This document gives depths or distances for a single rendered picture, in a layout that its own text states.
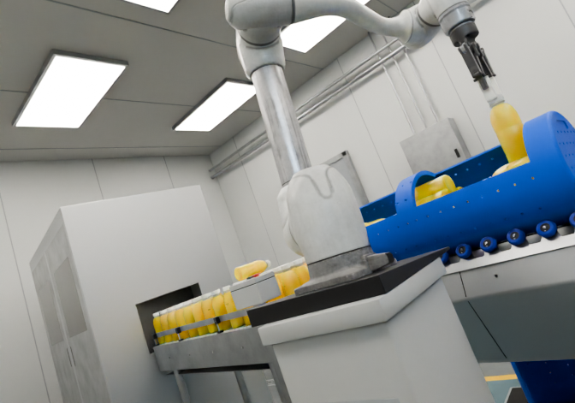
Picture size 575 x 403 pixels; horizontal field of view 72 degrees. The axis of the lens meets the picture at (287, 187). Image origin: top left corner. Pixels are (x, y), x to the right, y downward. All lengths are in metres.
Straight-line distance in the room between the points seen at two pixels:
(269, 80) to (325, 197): 0.48
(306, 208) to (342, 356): 0.31
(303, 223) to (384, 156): 4.31
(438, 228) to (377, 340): 0.56
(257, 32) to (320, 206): 0.57
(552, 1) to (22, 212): 6.09
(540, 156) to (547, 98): 3.59
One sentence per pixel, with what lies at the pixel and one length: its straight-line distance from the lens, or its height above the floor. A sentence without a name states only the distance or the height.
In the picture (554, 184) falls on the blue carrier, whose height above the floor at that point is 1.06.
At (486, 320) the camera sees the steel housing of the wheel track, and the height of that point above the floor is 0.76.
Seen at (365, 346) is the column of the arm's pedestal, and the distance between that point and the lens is 0.78.
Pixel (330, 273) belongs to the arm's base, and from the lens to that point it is 0.85.
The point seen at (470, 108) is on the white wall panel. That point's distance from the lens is 4.82.
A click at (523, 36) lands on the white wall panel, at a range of 4.82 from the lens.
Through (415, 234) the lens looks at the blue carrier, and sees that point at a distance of 1.28.
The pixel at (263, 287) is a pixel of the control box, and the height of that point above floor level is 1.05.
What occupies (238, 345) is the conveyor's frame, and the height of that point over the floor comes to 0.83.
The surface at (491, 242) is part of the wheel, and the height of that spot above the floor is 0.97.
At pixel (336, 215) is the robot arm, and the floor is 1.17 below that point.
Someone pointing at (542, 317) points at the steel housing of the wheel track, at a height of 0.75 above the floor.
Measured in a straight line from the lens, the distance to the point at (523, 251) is 1.19.
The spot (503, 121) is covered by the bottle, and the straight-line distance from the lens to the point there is 1.24.
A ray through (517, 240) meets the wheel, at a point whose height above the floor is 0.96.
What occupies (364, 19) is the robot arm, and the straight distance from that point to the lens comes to 1.31.
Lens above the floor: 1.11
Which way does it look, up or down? 10 degrees up
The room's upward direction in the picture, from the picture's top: 21 degrees counter-clockwise
